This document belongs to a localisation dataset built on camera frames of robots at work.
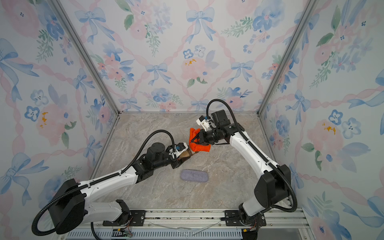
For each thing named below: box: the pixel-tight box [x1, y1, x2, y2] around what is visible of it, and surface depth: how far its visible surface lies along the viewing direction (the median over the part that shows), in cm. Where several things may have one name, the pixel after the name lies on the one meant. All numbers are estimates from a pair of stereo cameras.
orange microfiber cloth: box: [189, 128, 211, 152], surface depth 75 cm
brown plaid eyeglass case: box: [177, 147, 199, 164], surface depth 75 cm
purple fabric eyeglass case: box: [180, 169, 209, 182], surface depth 87 cm
